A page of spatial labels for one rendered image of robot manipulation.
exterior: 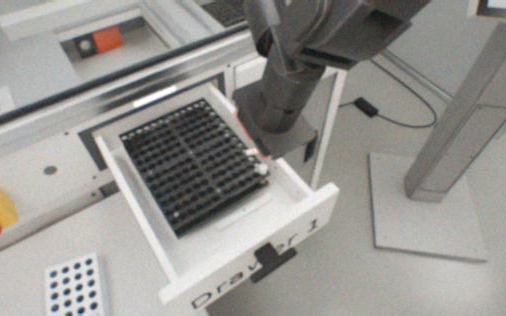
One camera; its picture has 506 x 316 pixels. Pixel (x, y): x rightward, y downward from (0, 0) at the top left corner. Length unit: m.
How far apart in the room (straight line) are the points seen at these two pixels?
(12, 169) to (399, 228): 1.38
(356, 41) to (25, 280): 0.65
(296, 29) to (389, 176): 1.48
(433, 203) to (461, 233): 0.16
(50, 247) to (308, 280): 0.98
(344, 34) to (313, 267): 1.25
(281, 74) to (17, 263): 0.60
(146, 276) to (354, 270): 1.01
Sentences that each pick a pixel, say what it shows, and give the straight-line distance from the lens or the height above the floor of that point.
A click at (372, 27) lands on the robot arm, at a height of 1.20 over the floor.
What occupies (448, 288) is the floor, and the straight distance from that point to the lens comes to 1.61.
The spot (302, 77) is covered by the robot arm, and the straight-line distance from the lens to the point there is 0.33.
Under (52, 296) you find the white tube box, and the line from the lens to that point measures 0.67.
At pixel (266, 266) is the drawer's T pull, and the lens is 0.47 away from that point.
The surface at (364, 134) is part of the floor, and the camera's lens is 1.91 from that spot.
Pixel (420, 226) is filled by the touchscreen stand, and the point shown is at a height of 0.04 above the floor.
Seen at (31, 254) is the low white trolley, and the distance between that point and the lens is 0.76.
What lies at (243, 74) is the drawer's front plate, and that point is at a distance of 0.71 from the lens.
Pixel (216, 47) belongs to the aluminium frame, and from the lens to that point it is 0.66.
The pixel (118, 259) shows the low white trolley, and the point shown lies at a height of 0.76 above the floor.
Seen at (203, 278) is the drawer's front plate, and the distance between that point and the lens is 0.45.
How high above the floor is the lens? 1.35
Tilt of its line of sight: 52 degrees down
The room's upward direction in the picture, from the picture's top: straight up
